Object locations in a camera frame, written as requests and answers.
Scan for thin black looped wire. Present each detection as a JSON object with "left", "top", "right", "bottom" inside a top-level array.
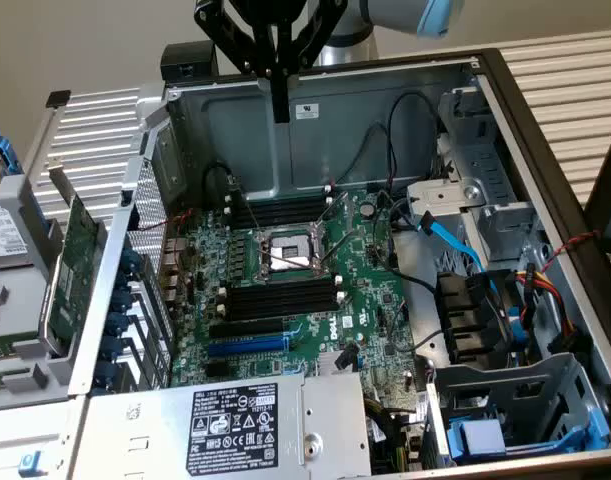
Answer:
[{"left": 334, "top": 92, "right": 441, "bottom": 194}]

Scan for blue SATA wire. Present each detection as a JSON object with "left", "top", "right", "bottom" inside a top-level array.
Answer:
[{"left": 419, "top": 210, "right": 501, "bottom": 296}]

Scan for black box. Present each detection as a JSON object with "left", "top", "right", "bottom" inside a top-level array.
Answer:
[{"left": 159, "top": 42, "right": 221, "bottom": 84}]

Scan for long black expansion slot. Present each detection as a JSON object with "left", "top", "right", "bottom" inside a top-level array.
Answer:
[{"left": 208, "top": 318, "right": 287, "bottom": 340}]

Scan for silver hard disk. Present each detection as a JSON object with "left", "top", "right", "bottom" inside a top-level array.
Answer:
[{"left": 0, "top": 197, "right": 31, "bottom": 271}]

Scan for silver CPU socket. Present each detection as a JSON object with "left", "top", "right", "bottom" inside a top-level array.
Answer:
[{"left": 252, "top": 219, "right": 334, "bottom": 286}]

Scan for blue case latch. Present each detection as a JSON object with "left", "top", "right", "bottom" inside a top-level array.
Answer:
[{"left": 17, "top": 449, "right": 44, "bottom": 476}]

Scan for blue disk caddy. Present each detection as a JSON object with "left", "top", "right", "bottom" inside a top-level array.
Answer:
[{"left": 447, "top": 407, "right": 611, "bottom": 461}]

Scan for long red-black twisted wire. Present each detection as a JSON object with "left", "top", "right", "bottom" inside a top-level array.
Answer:
[{"left": 539, "top": 229, "right": 604, "bottom": 274}]

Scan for grey metal disk bay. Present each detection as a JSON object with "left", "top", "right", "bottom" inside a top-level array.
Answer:
[{"left": 424, "top": 352, "right": 611, "bottom": 469}]

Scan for blue expansion slot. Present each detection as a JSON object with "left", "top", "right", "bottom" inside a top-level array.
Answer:
[{"left": 207, "top": 335, "right": 289, "bottom": 358}]

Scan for silver metal disk bay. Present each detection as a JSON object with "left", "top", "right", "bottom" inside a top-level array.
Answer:
[{"left": 404, "top": 179, "right": 536, "bottom": 266}]

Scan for green Dell motherboard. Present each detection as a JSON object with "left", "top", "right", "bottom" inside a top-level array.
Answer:
[{"left": 169, "top": 187, "right": 431, "bottom": 401}]

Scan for blue plastic bracket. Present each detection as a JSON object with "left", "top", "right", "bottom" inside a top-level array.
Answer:
[{"left": 0, "top": 130, "right": 25, "bottom": 176}]

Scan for yellow red power wires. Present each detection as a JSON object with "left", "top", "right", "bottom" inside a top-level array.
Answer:
[{"left": 514, "top": 269, "right": 579, "bottom": 346}]

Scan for metal locking lever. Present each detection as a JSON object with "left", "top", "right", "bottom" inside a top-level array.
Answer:
[
  {"left": 233, "top": 177, "right": 266, "bottom": 236},
  {"left": 320, "top": 227, "right": 359, "bottom": 265}
]

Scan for dark brown panel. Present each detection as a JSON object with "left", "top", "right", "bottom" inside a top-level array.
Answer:
[{"left": 582, "top": 112, "right": 611, "bottom": 256}]

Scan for blue card retention clip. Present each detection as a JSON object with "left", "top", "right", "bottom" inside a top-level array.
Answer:
[
  {"left": 106, "top": 312, "right": 131, "bottom": 337},
  {"left": 94, "top": 360, "right": 120, "bottom": 389},
  {"left": 109, "top": 289, "right": 135, "bottom": 314},
  {"left": 119, "top": 248, "right": 142, "bottom": 274},
  {"left": 102, "top": 335, "right": 126, "bottom": 362}
]

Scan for silver chipset heatsink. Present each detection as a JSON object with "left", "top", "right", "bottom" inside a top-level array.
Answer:
[{"left": 317, "top": 349, "right": 361, "bottom": 377}]

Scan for green graphics card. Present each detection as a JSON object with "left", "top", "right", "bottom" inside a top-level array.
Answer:
[{"left": 39, "top": 194, "right": 106, "bottom": 356}]

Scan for open grey PC case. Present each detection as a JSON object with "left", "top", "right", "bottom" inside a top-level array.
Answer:
[{"left": 67, "top": 47, "right": 611, "bottom": 480}]

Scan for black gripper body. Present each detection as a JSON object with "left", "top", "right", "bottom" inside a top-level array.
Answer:
[{"left": 224, "top": 0, "right": 331, "bottom": 72}]

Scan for silver power supply unit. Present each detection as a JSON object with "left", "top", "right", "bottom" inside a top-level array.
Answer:
[{"left": 67, "top": 372, "right": 374, "bottom": 480}]

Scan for short red-black twisted wire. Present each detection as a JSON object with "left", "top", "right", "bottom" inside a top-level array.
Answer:
[{"left": 137, "top": 209, "right": 194, "bottom": 234}]

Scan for green ram stick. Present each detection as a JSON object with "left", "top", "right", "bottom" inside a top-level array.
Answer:
[{"left": 0, "top": 335, "right": 40, "bottom": 359}]

